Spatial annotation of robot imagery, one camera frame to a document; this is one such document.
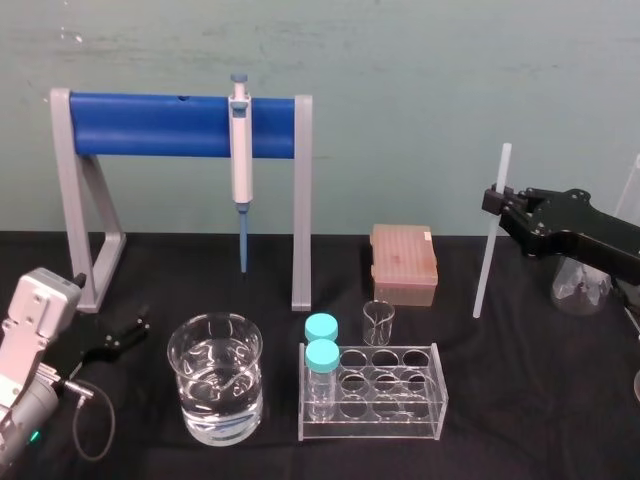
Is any large glass beaker with water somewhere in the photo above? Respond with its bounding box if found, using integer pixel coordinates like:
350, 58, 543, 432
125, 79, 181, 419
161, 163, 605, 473
166, 312, 265, 446

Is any grey stand with blue bar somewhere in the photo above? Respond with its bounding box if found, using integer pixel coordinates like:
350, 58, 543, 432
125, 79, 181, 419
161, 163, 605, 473
49, 87, 315, 314

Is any thin dark left wrist cable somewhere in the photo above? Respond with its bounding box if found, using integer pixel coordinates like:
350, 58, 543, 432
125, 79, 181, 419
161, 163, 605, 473
57, 378, 118, 461

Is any clear acrylic tube rack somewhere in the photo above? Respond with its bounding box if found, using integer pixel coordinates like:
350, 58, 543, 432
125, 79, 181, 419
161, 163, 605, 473
297, 341, 447, 443

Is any clear glass conical flask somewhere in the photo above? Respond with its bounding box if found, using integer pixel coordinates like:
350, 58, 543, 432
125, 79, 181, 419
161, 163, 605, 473
550, 255, 613, 317

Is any white stirring rod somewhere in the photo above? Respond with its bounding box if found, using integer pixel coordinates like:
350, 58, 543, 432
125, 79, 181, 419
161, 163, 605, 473
472, 142, 514, 320

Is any glass vial with teal cap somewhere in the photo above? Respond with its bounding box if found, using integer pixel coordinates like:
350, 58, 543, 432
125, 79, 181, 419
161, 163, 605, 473
304, 339, 342, 423
304, 314, 340, 352

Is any black table cloth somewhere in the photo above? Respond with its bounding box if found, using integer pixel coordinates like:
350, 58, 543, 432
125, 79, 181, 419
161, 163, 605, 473
0, 228, 640, 480

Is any small empty glass beaker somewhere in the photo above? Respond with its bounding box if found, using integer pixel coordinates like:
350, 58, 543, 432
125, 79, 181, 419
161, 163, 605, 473
362, 299, 397, 349

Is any brown pipette tip box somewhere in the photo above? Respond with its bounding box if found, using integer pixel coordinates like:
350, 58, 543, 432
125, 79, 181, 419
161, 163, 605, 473
369, 222, 441, 307

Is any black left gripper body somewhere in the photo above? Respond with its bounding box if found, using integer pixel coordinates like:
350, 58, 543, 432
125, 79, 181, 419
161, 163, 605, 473
45, 340, 120, 397

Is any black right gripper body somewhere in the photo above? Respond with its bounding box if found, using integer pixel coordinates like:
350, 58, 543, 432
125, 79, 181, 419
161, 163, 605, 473
518, 186, 640, 262

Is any white and blue pipette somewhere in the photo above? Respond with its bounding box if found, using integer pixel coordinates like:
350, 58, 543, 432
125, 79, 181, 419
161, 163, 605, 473
228, 72, 253, 274

